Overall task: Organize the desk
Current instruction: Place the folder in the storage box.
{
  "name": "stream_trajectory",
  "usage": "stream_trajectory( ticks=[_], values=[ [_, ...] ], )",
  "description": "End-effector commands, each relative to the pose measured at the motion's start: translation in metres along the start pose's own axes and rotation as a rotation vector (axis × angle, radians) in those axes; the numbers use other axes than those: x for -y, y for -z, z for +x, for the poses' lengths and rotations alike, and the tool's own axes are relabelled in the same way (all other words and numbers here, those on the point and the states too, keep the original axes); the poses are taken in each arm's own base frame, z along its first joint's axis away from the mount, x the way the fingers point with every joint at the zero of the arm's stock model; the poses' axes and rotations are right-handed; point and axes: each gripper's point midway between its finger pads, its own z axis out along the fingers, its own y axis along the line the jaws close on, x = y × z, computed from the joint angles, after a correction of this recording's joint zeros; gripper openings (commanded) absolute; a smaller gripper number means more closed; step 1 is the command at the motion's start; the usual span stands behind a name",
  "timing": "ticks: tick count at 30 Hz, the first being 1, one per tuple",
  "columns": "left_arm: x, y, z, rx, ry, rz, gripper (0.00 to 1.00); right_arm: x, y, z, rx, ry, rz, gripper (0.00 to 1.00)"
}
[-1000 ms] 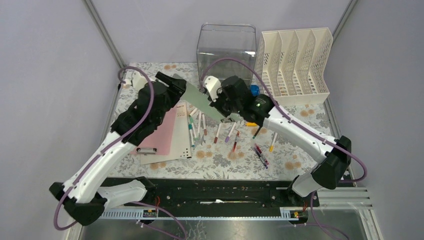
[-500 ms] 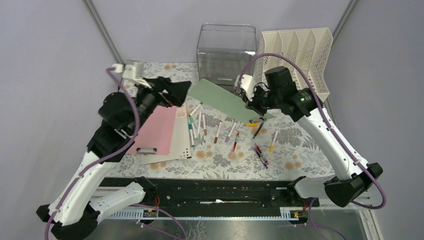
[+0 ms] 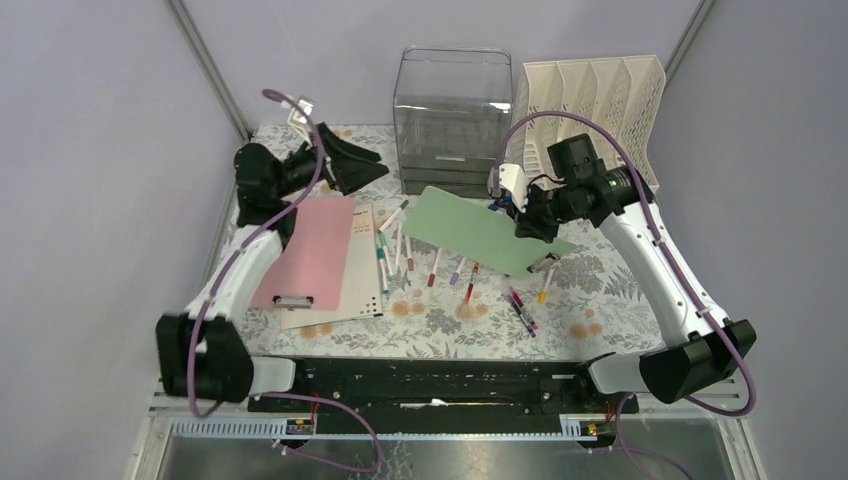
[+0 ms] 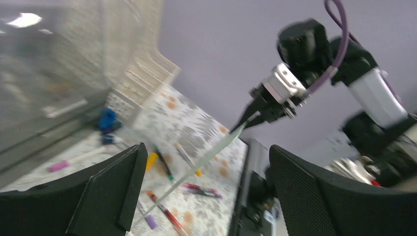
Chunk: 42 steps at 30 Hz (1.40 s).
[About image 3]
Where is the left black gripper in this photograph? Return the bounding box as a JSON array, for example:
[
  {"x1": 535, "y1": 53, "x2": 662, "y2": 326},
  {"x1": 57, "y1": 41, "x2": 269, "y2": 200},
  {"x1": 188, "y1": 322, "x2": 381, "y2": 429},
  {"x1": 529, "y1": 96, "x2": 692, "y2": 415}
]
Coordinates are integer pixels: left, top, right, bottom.
[{"x1": 274, "y1": 122, "x2": 390, "y2": 199}]

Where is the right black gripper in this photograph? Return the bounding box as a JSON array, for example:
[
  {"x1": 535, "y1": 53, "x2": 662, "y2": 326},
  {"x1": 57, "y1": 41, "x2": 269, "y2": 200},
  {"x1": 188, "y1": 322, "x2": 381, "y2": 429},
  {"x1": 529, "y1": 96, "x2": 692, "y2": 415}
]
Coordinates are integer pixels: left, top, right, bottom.
[{"x1": 506, "y1": 181, "x2": 582, "y2": 244}]

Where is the green clipboard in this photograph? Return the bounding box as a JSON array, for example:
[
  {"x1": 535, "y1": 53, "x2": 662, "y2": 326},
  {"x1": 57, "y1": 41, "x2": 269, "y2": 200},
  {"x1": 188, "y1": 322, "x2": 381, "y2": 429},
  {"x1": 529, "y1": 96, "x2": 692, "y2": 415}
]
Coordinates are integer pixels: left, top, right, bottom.
[{"x1": 403, "y1": 186, "x2": 577, "y2": 279}]

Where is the pink clipboard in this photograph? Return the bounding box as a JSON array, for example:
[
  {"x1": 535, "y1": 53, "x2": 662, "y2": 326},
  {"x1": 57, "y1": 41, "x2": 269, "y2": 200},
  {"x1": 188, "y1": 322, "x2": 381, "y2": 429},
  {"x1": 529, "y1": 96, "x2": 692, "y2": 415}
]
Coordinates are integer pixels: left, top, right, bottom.
[{"x1": 251, "y1": 197, "x2": 355, "y2": 311}]

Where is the clear acrylic drawer organizer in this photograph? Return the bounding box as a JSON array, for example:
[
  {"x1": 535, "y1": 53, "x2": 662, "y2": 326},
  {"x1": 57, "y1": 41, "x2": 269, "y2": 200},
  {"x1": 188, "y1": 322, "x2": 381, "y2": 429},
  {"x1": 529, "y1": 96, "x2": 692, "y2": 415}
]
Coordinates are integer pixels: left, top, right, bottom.
[{"x1": 393, "y1": 46, "x2": 513, "y2": 199}]

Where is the beige notebook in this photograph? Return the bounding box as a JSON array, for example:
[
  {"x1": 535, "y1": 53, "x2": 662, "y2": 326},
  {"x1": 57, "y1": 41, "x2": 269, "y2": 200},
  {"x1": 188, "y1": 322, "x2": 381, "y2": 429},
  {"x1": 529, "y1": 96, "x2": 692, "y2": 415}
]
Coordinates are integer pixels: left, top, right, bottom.
[{"x1": 279, "y1": 204, "x2": 383, "y2": 330}]

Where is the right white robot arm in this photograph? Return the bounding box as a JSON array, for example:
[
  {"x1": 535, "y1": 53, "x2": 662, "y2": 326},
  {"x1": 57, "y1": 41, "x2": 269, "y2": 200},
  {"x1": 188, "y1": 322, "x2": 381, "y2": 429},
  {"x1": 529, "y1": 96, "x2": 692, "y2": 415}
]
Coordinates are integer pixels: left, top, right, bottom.
[{"x1": 512, "y1": 134, "x2": 756, "y2": 412}]

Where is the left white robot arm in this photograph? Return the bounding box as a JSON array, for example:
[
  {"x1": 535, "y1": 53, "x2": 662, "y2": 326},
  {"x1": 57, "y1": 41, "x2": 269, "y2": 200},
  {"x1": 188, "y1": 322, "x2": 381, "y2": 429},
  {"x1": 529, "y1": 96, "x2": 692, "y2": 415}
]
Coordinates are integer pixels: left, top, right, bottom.
[{"x1": 155, "y1": 123, "x2": 389, "y2": 411}]

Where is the green cap white marker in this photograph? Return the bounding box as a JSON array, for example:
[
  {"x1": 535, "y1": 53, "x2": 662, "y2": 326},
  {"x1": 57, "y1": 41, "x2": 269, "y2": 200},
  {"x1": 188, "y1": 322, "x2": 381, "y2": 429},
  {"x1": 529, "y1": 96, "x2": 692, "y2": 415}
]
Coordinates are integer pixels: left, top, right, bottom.
[{"x1": 378, "y1": 200, "x2": 409, "y2": 232}]

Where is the yellow cap white marker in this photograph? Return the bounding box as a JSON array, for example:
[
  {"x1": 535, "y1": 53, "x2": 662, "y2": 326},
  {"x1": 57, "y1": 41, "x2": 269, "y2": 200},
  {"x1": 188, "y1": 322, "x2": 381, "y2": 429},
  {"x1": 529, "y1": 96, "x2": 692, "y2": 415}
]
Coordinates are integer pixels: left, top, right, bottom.
[{"x1": 537, "y1": 266, "x2": 556, "y2": 304}]

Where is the pink gel pen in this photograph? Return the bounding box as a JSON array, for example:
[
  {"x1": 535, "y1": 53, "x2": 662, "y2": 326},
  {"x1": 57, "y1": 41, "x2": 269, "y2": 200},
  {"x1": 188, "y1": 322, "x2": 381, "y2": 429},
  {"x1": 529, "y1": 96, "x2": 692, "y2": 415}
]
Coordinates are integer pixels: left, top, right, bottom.
[{"x1": 508, "y1": 286, "x2": 539, "y2": 331}]

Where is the red gel pen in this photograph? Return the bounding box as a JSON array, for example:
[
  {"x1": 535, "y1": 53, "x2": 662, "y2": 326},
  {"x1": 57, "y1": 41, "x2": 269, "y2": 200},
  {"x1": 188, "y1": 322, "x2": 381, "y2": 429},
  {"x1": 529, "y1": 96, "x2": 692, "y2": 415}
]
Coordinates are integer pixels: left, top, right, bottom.
[{"x1": 463, "y1": 262, "x2": 479, "y2": 305}]

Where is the dark purple gel pen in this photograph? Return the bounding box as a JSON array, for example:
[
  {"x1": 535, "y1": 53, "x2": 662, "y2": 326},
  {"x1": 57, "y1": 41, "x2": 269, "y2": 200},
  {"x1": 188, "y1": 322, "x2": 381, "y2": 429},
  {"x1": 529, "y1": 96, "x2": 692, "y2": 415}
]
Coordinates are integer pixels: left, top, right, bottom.
[{"x1": 506, "y1": 296, "x2": 536, "y2": 338}]

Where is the teal cap white marker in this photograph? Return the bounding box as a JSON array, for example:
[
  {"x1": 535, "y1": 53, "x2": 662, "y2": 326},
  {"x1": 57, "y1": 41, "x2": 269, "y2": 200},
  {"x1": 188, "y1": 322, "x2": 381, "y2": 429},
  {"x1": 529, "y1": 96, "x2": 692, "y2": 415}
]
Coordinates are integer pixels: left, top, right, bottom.
[{"x1": 377, "y1": 232, "x2": 390, "y2": 295}]

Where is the purple cap white marker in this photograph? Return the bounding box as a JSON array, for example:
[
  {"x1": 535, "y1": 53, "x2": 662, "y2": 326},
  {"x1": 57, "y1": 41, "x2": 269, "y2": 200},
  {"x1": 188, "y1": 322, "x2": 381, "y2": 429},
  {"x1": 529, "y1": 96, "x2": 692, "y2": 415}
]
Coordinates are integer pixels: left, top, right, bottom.
[{"x1": 450, "y1": 257, "x2": 468, "y2": 286}]

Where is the rust cap white marker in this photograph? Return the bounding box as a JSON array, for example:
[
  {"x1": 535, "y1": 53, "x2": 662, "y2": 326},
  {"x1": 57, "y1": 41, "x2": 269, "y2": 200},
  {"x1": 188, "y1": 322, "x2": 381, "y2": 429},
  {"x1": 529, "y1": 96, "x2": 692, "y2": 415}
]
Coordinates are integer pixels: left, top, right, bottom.
[{"x1": 403, "y1": 235, "x2": 415, "y2": 272}]

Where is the brown cap white marker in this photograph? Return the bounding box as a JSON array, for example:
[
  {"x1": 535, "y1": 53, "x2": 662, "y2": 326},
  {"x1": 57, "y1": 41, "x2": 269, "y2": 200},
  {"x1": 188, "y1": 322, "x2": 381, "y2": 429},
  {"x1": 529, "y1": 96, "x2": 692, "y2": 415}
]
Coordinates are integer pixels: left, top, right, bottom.
[{"x1": 427, "y1": 247, "x2": 443, "y2": 288}]

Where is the floral table mat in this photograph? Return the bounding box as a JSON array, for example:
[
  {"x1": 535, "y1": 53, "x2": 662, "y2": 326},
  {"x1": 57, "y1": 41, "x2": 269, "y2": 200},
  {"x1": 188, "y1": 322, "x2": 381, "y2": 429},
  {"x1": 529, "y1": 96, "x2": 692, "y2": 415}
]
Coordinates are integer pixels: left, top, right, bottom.
[{"x1": 218, "y1": 123, "x2": 667, "y2": 362}]

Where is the white mesh file rack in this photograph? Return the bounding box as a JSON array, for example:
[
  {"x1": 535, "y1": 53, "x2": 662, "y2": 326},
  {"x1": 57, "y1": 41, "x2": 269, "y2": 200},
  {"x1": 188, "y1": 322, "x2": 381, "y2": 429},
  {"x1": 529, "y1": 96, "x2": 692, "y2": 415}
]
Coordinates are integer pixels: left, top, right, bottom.
[{"x1": 504, "y1": 55, "x2": 666, "y2": 192}]

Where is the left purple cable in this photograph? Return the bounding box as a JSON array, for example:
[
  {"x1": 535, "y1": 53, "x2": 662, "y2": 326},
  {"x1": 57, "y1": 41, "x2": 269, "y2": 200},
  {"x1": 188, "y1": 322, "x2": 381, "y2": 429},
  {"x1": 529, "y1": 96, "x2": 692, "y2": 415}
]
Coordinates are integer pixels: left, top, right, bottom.
[{"x1": 186, "y1": 88, "x2": 386, "y2": 476}]

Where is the purple cable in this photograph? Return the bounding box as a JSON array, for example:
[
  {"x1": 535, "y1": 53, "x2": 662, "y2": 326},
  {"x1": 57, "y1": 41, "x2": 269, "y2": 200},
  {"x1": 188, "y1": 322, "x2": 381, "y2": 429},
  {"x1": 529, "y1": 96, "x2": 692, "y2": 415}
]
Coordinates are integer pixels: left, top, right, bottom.
[
  {"x1": 496, "y1": 109, "x2": 759, "y2": 480},
  {"x1": 186, "y1": 88, "x2": 386, "y2": 476}
]

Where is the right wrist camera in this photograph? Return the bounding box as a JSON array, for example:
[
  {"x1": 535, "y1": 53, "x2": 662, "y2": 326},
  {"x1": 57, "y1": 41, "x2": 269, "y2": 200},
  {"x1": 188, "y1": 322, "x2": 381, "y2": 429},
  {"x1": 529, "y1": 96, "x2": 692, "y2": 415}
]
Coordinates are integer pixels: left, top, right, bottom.
[{"x1": 487, "y1": 163, "x2": 529, "y2": 212}]

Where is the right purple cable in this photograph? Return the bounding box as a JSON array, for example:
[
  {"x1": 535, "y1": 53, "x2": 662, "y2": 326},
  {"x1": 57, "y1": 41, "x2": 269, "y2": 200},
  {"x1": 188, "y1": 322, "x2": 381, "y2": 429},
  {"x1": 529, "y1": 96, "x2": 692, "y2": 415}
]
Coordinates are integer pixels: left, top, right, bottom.
[{"x1": 496, "y1": 109, "x2": 759, "y2": 480}]

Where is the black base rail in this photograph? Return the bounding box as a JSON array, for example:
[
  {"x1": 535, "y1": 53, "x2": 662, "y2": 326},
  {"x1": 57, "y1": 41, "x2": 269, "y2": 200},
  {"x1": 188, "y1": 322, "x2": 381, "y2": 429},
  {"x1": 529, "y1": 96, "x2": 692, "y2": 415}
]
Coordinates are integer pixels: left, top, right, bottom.
[{"x1": 248, "y1": 357, "x2": 639, "y2": 436}]

